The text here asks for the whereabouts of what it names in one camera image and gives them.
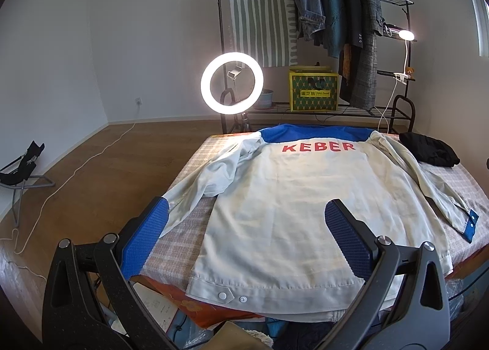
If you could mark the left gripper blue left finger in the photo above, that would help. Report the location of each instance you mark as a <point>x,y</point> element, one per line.
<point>139,236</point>

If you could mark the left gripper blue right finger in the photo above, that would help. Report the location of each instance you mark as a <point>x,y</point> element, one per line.
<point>355,239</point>

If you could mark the white blue work jacket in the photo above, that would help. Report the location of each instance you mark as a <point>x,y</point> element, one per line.
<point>267,249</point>

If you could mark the black metal clothes rack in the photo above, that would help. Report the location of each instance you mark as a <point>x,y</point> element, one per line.
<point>390,114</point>

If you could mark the plaid bed blanket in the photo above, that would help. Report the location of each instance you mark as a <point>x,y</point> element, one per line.
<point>173,256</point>

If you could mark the orange patterned bed sheet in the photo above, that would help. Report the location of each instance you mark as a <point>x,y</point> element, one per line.
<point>202,314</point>

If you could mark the black folded garment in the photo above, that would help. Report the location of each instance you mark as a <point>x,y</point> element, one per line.
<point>429,150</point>

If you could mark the grey plaid hanging coat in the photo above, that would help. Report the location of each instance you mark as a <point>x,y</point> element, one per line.
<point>364,88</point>

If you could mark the yellow green cardboard box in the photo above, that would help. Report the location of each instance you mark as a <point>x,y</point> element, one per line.
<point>313,89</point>

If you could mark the dark teal hanging jacket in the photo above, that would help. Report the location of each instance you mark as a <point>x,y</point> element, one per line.
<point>331,37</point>

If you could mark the white clip lamp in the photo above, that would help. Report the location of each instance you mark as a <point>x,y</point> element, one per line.
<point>407,37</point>

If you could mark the ring light tripod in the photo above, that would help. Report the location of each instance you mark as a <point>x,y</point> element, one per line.
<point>241,123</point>

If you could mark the striped white green wall hanging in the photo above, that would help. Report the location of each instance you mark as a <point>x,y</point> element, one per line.
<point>266,30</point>

